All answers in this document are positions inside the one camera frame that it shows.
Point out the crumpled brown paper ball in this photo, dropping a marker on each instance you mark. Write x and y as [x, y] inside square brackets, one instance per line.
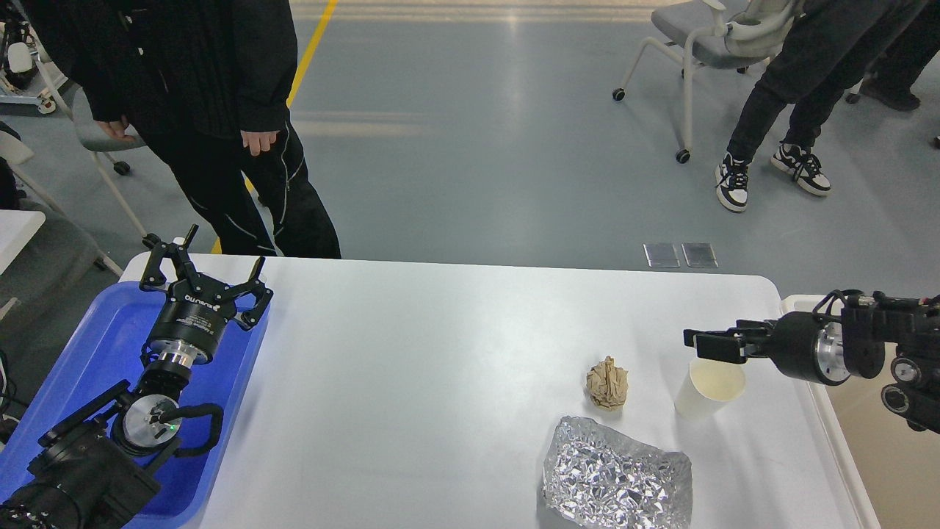
[607, 385]

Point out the grey chair on right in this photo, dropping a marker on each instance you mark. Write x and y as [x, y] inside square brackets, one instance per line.
[720, 35]

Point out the metal floor plate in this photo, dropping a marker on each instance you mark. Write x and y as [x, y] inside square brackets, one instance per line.
[661, 255]
[699, 255]

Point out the crumpled aluminium foil sheet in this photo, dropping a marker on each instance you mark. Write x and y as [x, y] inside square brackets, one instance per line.
[597, 477]

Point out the grey chair on left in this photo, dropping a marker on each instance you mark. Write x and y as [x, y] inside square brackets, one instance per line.
[101, 148]

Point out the beige plastic bin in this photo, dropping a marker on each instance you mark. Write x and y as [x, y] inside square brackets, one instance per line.
[889, 471]

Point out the white wheeled equipment base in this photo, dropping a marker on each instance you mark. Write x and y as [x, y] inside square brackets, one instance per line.
[19, 68]

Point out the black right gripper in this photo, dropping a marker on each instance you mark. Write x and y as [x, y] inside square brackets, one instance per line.
[800, 346]

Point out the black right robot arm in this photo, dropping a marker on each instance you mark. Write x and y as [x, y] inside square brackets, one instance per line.
[914, 393]

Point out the white side table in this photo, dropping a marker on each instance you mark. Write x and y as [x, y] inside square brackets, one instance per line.
[17, 228]

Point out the left metal floor plate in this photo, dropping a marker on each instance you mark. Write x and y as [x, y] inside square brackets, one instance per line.
[661, 255]

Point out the right metal floor plate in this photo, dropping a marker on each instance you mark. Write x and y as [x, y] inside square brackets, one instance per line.
[699, 255]

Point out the person in black clothes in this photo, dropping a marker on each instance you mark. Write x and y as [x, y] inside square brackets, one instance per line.
[205, 85]

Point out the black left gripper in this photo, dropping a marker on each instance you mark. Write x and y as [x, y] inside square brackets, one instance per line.
[192, 320]

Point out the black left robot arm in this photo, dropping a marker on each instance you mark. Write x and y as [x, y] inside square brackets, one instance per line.
[130, 426]

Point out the white paper cup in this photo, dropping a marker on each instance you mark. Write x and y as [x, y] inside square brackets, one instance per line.
[708, 386]

